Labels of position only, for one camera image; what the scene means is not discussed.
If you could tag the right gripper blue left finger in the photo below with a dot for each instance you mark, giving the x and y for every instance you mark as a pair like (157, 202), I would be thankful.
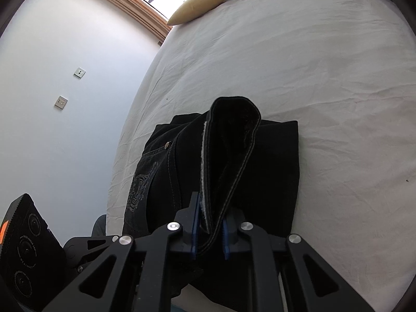
(195, 199)

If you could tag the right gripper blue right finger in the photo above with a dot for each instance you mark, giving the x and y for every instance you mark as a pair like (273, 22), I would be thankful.
(230, 236)

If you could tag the black jeans pants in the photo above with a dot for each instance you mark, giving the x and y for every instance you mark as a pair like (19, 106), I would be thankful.
(240, 163)

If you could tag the left beige curtain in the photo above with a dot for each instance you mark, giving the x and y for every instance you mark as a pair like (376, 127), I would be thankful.
(146, 15)

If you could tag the white bed sheet mattress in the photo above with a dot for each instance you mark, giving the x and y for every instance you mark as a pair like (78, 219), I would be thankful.
(345, 70)

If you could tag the yellow pillow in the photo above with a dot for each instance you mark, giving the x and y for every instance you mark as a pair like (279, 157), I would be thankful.
(192, 9)

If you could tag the white wall socket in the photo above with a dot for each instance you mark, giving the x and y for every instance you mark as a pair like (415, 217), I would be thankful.
(79, 73)
(61, 102)

